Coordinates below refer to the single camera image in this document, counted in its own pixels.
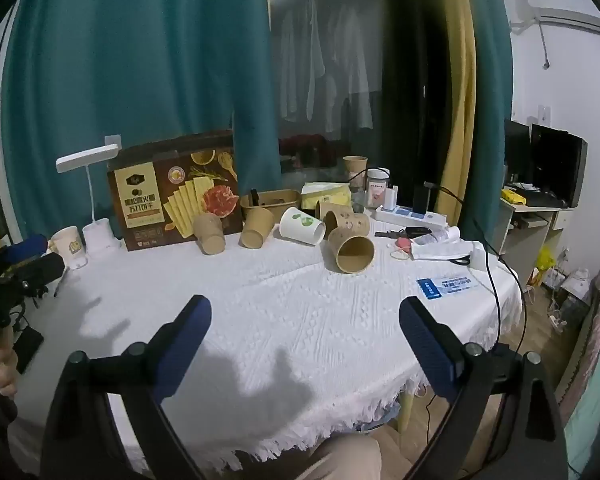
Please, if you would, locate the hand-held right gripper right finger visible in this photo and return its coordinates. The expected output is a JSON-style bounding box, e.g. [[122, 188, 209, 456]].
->
[[398, 296, 567, 480]]

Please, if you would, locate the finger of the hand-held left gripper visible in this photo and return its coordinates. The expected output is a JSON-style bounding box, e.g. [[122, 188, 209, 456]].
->
[[6, 252, 65, 287], [0, 233, 49, 267]]

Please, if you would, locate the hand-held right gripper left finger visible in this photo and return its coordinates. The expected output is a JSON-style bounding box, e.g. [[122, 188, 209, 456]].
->
[[39, 294, 213, 480]]

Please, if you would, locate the person's left hand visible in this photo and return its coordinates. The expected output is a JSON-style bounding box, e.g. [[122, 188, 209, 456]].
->
[[0, 331, 22, 401]]

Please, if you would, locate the white printed cup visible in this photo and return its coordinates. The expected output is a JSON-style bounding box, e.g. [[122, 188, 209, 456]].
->
[[48, 225, 89, 270]]

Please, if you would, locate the black phone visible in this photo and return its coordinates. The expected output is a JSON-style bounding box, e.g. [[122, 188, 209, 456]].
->
[[12, 327, 45, 374]]

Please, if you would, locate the blue and white card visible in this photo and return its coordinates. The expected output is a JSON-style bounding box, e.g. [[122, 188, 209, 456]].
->
[[416, 274, 476, 301]]

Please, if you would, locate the wooden table leg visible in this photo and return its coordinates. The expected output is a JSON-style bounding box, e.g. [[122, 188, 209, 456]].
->
[[397, 392, 416, 434]]

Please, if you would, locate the white textured tablecloth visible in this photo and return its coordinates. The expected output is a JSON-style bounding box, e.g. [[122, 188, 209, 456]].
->
[[7, 219, 524, 477]]

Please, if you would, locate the white desk lamp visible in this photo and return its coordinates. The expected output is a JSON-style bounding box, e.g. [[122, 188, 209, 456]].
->
[[55, 143, 123, 254]]

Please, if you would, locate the black key fob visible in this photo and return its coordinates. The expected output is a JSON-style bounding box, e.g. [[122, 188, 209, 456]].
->
[[374, 227, 434, 241]]

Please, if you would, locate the large brown paper cup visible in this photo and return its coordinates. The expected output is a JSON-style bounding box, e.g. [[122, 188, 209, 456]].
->
[[327, 226, 376, 275]]

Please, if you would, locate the brown cracker box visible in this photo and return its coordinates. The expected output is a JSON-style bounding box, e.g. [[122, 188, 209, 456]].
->
[[106, 130, 244, 253]]

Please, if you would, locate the white power strip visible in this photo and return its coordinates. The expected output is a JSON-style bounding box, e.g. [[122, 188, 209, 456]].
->
[[374, 204, 449, 229]]

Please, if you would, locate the person's leg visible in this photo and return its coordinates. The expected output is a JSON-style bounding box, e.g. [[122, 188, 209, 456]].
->
[[304, 432, 384, 480]]

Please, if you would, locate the yellow plastic bag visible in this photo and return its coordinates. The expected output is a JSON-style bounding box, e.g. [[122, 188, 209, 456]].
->
[[535, 245, 557, 274]]

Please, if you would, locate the black charger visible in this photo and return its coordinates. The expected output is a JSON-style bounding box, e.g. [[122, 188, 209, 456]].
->
[[412, 182, 439, 216]]

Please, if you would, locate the brown paper cup dotted print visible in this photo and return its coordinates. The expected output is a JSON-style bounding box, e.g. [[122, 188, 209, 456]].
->
[[323, 208, 370, 239]]

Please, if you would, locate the light wooden computer desk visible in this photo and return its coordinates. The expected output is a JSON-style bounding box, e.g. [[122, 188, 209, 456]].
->
[[497, 194, 576, 274]]

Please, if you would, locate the white paper cup green print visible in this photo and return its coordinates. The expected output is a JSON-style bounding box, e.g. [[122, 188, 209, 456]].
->
[[278, 206, 327, 246]]

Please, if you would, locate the brown paper bowl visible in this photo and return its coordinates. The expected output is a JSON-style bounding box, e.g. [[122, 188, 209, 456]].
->
[[239, 188, 302, 224]]

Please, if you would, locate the clear jar white lid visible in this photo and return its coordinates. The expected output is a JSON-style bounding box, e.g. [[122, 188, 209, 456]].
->
[[365, 167, 392, 202]]

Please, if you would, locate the yellow tissue box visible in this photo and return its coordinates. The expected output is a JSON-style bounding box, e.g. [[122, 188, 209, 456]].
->
[[299, 182, 352, 210]]

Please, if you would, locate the tall brown paper cup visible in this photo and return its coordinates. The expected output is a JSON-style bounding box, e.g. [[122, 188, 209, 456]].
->
[[342, 155, 369, 189]]

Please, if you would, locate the black monitor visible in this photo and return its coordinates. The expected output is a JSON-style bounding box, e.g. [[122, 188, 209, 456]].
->
[[529, 123, 589, 209]]

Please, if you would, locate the yellow curtain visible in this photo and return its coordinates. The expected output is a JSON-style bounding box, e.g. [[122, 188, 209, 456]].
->
[[432, 0, 482, 232]]

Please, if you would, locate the narrow teal curtain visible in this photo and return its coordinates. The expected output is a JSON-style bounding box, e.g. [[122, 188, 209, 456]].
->
[[467, 0, 515, 253]]

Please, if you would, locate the white air conditioner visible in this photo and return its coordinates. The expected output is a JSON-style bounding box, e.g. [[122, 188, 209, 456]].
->
[[509, 0, 600, 42]]

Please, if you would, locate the black cable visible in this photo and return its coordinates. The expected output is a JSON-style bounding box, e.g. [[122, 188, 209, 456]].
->
[[422, 181, 504, 461]]

